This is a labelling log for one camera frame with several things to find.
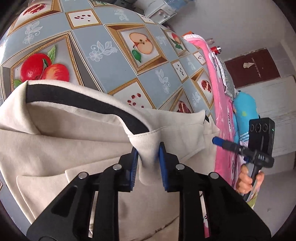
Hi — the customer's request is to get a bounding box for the cream zip-up jacket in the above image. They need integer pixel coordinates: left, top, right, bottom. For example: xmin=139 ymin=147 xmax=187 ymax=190
xmin=1 ymin=80 xmax=220 ymax=240

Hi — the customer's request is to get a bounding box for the right hand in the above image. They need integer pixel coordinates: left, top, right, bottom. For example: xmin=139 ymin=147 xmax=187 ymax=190
xmin=236 ymin=165 xmax=265 ymax=194

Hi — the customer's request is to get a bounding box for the pink floral blanket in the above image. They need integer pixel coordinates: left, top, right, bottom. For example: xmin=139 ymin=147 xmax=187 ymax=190
xmin=182 ymin=33 xmax=241 ymax=238

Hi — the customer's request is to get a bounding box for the blue pillow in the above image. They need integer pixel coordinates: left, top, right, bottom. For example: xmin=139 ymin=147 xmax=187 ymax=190
xmin=232 ymin=91 xmax=259 ymax=146

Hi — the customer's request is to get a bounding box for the grey sequin pillow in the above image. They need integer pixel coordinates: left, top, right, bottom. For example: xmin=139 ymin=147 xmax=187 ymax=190
xmin=216 ymin=56 xmax=238 ymax=101

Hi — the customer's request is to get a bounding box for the dark red door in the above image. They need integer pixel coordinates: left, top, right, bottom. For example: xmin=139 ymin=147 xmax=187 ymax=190
xmin=225 ymin=49 xmax=280 ymax=88

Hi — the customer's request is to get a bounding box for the red bottle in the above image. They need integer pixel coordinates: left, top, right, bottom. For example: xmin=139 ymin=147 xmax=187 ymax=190
xmin=210 ymin=46 xmax=222 ymax=55

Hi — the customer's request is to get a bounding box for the blue water bottle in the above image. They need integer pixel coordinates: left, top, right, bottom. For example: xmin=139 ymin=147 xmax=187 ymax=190
xmin=164 ymin=0 xmax=193 ymax=11

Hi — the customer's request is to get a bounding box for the fruit pattern table cover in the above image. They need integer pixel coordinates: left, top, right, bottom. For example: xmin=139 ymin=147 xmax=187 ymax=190
xmin=1 ymin=1 xmax=215 ymax=116

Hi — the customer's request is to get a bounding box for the white water dispenser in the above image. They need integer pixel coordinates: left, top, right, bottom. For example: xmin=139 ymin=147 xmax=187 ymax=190
xmin=144 ymin=0 xmax=177 ymax=24

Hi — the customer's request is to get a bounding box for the black camera box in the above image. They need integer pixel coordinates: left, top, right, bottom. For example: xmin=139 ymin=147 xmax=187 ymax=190
xmin=248 ymin=118 xmax=275 ymax=156

